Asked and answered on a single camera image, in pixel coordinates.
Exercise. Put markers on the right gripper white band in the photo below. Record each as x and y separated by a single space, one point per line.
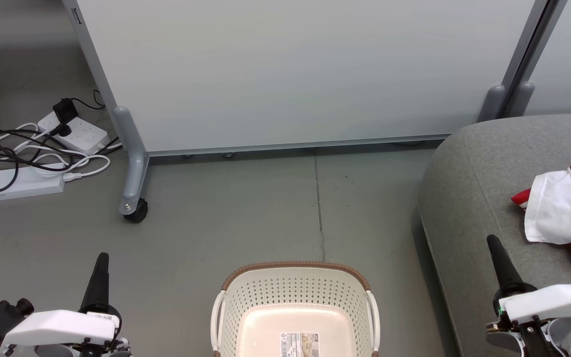
553 302

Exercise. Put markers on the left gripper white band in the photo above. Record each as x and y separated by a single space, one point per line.
62 327

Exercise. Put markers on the narrow white partition panel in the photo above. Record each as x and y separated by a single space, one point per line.
570 54

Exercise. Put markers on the cream perforated laundry basket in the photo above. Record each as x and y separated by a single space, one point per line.
295 297

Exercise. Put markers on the white multi-socket power strip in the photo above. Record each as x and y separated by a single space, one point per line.
82 135

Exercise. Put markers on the printed basket label sticker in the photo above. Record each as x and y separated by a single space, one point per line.
299 345

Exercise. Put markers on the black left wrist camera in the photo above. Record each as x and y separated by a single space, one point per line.
0 317

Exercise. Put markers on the large white partition panel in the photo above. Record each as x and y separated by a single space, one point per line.
295 69

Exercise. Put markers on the black power adapter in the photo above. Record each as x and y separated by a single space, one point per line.
65 111

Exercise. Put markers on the grey partition foot post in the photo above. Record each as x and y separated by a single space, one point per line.
492 104
522 99

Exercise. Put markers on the black mains plug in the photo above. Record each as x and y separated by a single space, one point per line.
61 130

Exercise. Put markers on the grey fabric sofa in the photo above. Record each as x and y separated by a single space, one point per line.
484 198

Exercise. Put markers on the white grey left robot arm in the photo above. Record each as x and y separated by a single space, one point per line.
92 349

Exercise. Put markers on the white flat power box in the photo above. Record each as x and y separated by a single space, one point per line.
28 182

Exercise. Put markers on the grey partition foot with caster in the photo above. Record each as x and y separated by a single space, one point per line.
136 163

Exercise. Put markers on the black caster wheel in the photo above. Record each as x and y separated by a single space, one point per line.
139 211

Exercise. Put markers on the red and white jersey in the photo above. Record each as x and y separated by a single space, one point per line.
558 208

